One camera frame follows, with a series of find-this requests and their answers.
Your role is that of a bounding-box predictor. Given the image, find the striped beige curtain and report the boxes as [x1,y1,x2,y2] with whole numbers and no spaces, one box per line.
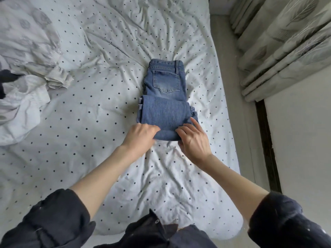
[229,0,331,103]

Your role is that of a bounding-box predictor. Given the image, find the person's right forearm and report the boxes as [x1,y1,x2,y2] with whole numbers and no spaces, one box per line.
[199,155,270,225]

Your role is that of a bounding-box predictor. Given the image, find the person's dark shorts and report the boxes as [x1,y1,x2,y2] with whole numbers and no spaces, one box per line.
[94,208,218,248]

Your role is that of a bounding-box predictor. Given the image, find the white bedside cabinet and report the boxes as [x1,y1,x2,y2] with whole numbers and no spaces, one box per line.
[208,0,238,17]

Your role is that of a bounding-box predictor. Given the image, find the white dotted bed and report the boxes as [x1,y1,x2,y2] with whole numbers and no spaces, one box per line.
[0,0,244,241]

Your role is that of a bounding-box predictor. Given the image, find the blue jeans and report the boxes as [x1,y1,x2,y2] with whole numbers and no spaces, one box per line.
[137,59,198,142]

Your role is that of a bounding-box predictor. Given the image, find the person's left hand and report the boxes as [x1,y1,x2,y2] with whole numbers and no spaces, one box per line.
[121,123,161,162]

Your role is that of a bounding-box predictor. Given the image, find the cream patterned pyjama top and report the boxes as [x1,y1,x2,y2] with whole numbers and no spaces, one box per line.
[0,0,74,90]

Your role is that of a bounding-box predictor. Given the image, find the person's black sleeve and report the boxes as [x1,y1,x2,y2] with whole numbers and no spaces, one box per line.
[0,188,96,248]
[247,191,331,248]

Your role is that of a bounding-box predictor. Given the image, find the person's black right sleeve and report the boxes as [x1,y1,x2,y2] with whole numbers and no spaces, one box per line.
[247,191,331,248]

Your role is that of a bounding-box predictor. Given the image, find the person's black left sleeve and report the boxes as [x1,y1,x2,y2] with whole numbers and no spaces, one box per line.
[0,188,96,248]

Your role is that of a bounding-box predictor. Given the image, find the black garment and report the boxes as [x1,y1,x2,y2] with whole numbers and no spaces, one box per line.
[0,69,24,100]

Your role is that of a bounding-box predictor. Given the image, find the person's left forearm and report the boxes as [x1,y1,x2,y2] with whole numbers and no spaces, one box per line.
[70,147,138,220]

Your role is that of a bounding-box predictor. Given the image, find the person's right hand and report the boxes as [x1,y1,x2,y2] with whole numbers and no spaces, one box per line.
[175,117,214,167]

